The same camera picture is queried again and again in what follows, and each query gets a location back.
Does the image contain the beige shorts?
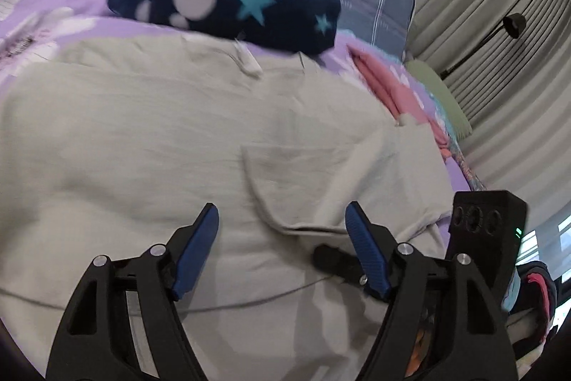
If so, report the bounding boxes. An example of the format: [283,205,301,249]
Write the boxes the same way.
[0,35,456,381]

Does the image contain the beige curtain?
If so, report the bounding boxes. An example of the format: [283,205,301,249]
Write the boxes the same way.
[408,0,571,225]

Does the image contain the green pillow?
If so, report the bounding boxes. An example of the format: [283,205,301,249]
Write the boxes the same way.
[405,60,474,141]

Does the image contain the black floor lamp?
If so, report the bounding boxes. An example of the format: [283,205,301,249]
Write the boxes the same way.
[439,12,527,80]

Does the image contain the navy star paw-print sock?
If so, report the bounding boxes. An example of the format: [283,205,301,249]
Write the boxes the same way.
[108,0,342,55]

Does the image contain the pink cloth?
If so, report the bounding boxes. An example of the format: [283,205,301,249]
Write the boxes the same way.
[347,44,451,161]

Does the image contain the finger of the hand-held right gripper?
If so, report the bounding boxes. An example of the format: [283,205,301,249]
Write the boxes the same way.
[312,245,367,286]

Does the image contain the dark pink-trimmed clothing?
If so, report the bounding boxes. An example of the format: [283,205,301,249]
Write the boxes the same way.
[506,258,558,359]

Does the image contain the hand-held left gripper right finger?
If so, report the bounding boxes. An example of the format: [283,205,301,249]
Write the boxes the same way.
[345,201,520,381]

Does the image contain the window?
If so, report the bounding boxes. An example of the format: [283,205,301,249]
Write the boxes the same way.
[517,216,571,284]

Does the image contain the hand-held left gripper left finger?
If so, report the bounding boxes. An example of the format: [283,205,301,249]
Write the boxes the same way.
[46,202,220,381]

